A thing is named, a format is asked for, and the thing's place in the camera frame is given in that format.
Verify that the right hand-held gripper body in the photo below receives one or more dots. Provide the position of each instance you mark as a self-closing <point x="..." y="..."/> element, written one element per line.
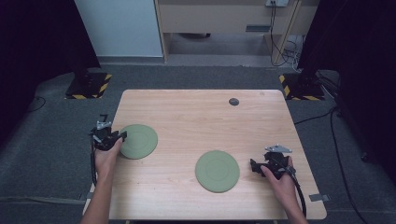
<point x="277" y="163"/>

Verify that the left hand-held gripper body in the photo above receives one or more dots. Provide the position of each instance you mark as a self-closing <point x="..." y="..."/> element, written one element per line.
<point x="104" y="138"/>

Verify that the green round plate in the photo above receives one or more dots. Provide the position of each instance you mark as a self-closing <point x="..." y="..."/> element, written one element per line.
<point x="140" y="141"/>
<point x="217" y="171"/>

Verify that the person's left hand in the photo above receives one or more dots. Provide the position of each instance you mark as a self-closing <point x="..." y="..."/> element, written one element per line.
<point x="107" y="161"/>

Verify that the person's right hand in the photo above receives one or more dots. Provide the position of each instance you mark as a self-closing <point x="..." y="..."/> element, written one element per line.
<point x="285" y="189"/>

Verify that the grey tape strip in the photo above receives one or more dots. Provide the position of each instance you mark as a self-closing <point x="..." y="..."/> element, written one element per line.
<point x="87" y="196"/>
<point x="319" y="197"/>

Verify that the black stand base striped tape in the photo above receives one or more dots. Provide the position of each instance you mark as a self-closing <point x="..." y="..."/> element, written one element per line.
<point x="300" y="88"/>
<point x="88" y="85"/>

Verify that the grey round table grommet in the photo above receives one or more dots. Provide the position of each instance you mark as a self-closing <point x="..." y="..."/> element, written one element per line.
<point x="233" y="101"/>

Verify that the black curtain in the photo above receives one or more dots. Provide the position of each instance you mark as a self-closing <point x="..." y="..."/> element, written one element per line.
<point x="37" y="46"/>
<point x="358" y="62"/>

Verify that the white power socket box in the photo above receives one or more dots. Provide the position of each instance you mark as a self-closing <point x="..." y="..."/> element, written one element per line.
<point x="277" y="2"/>

